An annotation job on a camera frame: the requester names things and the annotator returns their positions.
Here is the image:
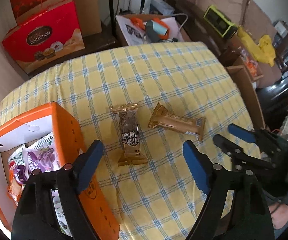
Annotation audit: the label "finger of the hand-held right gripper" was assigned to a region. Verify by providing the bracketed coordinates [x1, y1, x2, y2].
[228, 123, 264, 144]
[213, 134, 277, 175]

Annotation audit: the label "gold snack packet dark window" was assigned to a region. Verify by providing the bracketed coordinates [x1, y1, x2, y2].
[110, 104, 149, 167]

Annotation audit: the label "gold snack bar packet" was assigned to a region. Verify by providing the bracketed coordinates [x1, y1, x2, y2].
[148, 102, 206, 142]

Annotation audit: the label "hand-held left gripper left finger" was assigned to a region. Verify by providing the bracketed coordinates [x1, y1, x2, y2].
[11, 140, 104, 240]

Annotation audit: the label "green black box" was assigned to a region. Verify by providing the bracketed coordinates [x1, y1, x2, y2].
[203, 5, 237, 37]

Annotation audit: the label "orange teal tool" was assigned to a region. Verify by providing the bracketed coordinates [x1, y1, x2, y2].
[130, 17, 171, 42]

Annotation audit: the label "yellow checked tablecloth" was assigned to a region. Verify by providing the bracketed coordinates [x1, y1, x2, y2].
[0, 42, 262, 240]

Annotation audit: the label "orange cardboard box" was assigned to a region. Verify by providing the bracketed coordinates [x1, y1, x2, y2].
[0, 102, 121, 240]

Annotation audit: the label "open cardboard box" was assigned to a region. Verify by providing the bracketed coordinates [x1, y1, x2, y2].
[115, 14, 192, 47]

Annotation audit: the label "orange snack packet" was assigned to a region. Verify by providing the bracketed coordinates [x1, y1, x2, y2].
[7, 177, 25, 201]

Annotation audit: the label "grey green seaweed packet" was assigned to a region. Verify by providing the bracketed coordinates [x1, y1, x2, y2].
[24, 133, 55, 153]

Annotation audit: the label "red chocolate gift box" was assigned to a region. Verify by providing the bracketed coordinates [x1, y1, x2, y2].
[2, 0, 85, 74]

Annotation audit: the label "white printed booklet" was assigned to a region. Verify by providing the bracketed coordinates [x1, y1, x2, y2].
[116, 15, 147, 46]

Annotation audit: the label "small purple jelly packet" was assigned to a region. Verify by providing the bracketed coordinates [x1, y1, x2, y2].
[14, 164, 32, 186]

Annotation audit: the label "blue white box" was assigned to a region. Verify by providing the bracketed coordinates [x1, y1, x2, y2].
[150, 0, 174, 15]

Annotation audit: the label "large purple jelly packet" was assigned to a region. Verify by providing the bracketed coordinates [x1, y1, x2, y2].
[25, 147, 58, 172]

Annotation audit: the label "yellow plastic bag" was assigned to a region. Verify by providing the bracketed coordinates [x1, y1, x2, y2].
[237, 26, 276, 67]

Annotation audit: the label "orange packets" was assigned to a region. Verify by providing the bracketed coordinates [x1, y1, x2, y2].
[241, 49, 259, 77]

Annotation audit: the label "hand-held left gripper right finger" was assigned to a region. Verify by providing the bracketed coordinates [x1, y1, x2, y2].
[183, 140, 275, 240]

